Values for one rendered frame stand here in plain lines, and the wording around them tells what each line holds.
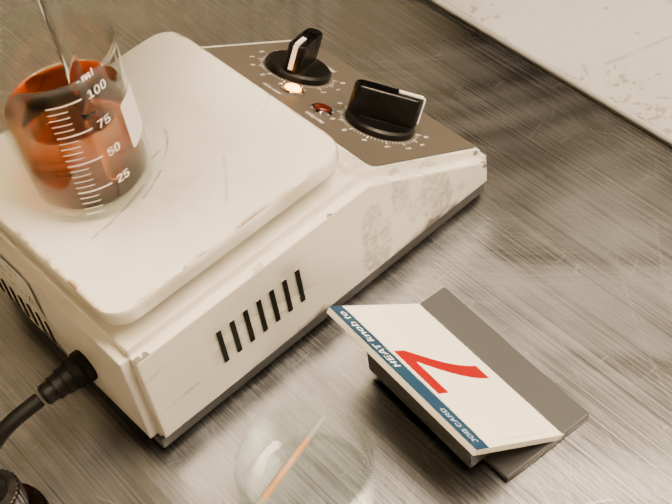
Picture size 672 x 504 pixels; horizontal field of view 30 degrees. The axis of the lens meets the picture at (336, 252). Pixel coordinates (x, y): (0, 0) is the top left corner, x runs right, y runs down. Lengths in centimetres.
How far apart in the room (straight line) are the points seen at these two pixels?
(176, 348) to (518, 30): 29
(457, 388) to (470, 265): 9
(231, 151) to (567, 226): 17
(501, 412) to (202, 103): 18
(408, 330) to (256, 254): 7
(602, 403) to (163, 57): 24
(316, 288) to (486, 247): 9
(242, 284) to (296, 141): 6
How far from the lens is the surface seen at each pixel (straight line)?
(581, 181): 61
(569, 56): 67
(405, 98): 56
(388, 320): 52
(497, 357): 54
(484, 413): 49
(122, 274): 48
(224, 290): 49
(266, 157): 51
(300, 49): 58
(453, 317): 55
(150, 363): 48
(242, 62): 59
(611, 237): 58
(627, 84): 65
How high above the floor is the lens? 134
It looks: 49 degrees down
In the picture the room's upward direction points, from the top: 10 degrees counter-clockwise
